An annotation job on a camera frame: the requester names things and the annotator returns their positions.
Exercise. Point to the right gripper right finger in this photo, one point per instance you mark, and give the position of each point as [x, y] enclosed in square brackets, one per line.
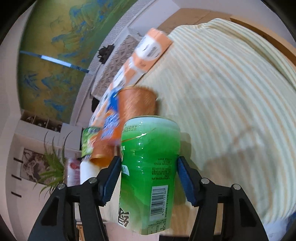
[224, 213]

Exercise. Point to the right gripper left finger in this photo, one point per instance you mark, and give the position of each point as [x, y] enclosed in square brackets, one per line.
[57, 220]

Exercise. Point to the white paper cup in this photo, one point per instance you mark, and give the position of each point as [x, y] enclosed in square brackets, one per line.
[88, 170]

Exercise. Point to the small copper paper cup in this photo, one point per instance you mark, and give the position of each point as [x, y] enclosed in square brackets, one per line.
[103, 153]

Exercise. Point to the large orange paper cup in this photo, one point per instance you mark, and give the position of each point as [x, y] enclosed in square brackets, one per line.
[136, 101]

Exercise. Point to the green spider plant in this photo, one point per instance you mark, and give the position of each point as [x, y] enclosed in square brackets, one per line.
[55, 173]

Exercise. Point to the striped yellow tablecloth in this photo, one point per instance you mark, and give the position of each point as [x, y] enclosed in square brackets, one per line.
[232, 94]

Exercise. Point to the landscape painting blind left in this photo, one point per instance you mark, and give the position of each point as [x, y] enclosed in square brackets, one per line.
[46, 88]

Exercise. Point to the landscape painting blind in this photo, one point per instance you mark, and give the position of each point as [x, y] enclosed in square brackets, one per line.
[71, 31]
[46, 88]

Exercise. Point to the black teapot set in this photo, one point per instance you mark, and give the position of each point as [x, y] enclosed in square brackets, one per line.
[104, 53]

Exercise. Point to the landscape painting blind right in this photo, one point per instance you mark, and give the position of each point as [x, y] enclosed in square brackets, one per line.
[71, 31]

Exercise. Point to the orange tissue pack far right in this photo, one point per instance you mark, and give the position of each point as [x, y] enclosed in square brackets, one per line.
[151, 47]

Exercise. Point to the wooden wall shelf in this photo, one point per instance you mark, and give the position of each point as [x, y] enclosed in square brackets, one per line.
[40, 121]

